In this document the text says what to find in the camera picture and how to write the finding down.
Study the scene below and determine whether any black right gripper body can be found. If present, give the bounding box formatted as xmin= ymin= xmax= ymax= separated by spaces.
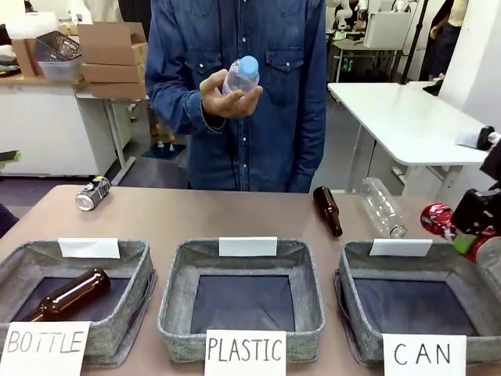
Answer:
xmin=449 ymin=189 xmax=501 ymax=238

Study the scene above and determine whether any clear bottle with blue cap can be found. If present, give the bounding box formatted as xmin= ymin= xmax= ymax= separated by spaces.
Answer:
xmin=222 ymin=55 xmax=262 ymax=99

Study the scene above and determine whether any person's right forearm denim sleeve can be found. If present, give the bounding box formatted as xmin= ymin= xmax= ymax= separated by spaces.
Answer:
xmin=145 ymin=74 xmax=229 ymax=136

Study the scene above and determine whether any person's left forearm denim sleeve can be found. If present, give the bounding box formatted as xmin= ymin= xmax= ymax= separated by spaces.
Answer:
xmin=290 ymin=93 xmax=328 ymax=193

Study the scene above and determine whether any red can with silver end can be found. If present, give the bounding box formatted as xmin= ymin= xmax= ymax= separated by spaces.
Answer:
xmin=470 ymin=233 xmax=501 ymax=273

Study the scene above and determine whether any crushed red can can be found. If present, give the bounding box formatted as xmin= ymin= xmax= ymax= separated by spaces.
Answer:
xmin=420 ymin=201 xmax=457 ymax=240

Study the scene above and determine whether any silver crushed can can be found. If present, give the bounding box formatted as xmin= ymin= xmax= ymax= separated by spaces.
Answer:
xmin=74 ymin=175 xmax=113 ymax=213

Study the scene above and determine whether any grey felt basket can sign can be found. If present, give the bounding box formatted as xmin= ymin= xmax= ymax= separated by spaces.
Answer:
xmin=333 ymin=240 xmax=501 ymax=367

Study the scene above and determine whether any paper sign reading CAN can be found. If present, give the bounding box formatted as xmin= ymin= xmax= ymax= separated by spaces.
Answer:
xmin=381 ymin=333 xmax=468 ymax=376

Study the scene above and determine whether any black mesh basket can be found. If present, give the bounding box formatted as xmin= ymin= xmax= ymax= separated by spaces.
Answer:
xmin=32 ymin=31 xmax=83 ymax=63

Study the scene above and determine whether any grey felt basket plastic sign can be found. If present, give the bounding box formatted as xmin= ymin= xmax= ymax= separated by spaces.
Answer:
xmin=157 ymin=237 xmax=326 ymax=364

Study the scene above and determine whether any grey felt basket bottle sign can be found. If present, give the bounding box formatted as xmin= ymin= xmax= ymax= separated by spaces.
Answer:
xmin=0 ymin=239 xmax=158 ymax=358

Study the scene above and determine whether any person's right hand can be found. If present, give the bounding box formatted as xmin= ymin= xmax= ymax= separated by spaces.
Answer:
xmin=199 ymin=69 xmax=264 ymax=119

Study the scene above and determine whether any white desk with grey legs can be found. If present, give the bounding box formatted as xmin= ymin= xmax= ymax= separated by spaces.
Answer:
xmin=0 ymin=74 xmax=137 ymax=186

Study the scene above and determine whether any blank white card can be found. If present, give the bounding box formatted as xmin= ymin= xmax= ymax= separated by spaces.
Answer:
xmin=218 ymin=236 xmax=279 ymax=258
xmin=57 ymin=237 xmax=121 ymax=260
xmin=368 ymin=237 xmax=434 ymax=258

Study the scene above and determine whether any white crumpled paper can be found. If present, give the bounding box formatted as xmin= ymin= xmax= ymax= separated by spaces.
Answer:
xmin=455 ymin=128 xmax=481 ymax=149

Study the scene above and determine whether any clear capless plastic bottle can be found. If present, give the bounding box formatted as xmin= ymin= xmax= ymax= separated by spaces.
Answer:
xmin=359 ymin=176 xmax=409 ymax=240

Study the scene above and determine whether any grey plastic crate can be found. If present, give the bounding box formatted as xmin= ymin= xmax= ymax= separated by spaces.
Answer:
xmin=37 ymin=56 xmax=85 ymax=82

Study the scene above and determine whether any small cardboard box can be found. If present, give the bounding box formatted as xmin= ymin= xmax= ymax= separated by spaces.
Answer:
xmin=10 ymin=35 xmax=80 ymax=78

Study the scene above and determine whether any white table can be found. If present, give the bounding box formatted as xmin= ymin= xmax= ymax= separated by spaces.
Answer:
xmin=326 ymin=80 xmax=491 ymax=197

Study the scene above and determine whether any flat cardboard box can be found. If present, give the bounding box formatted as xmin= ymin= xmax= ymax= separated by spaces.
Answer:
xmin=88 ymin=81 xmax=150 ymax=100
xmin=81 ymin=62 xmax=148 ymax=85

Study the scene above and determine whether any small brown glass bottle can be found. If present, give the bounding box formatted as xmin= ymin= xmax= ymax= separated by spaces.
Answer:
xmin=312 ymin=186 xmax=344 ymax=238

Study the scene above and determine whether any large brown glass bottle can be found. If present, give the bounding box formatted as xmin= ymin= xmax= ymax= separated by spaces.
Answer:
xmin=13 ymin=267 xmax=112 ymax=324

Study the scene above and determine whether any open cardboard box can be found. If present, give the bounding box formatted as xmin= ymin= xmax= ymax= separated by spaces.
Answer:
xmin=77 ymin=21 xmax=150 ymax=67

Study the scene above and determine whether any dark floor mat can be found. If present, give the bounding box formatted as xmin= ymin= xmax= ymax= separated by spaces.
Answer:
xmin=141 ymin=142 xmax=188 ymax=160

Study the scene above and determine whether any background person in dark skirt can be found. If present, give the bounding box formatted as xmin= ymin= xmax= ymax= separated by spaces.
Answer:
xmin=420 ymin=0 xmax=462 ymax=81

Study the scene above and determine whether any black tripod pole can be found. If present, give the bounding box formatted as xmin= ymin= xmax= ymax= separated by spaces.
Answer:
xmin=398 ymin=0 xmax=427 ymax=85

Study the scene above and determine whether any paper sign reading BOTTLE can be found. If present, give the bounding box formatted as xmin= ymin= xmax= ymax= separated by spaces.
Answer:
xmin=0 ymin=320 xmax=92 ymax=376

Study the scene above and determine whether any background workbench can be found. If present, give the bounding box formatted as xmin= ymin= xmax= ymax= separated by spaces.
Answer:
xmin=330 ymin=30 xmax=409 ymax=84

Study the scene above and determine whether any white equipment box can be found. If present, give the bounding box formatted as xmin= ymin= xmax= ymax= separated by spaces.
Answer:
xmin=365 ymin=10 xmax=411 ymax=50

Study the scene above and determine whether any person's torso denim shirt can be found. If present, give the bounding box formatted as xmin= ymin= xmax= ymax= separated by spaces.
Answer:
xmin=145 ymin=0 xmax=328 ymax=193

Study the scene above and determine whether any background white robot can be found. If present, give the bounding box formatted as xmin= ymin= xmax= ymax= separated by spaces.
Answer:
xmin=327 ymin=0 xmax=369 ymax=33

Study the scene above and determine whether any paper sign reading PLASTIC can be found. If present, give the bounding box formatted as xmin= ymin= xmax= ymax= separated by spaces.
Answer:
xmin=204 ymin=329 xmax=288 ymax=376

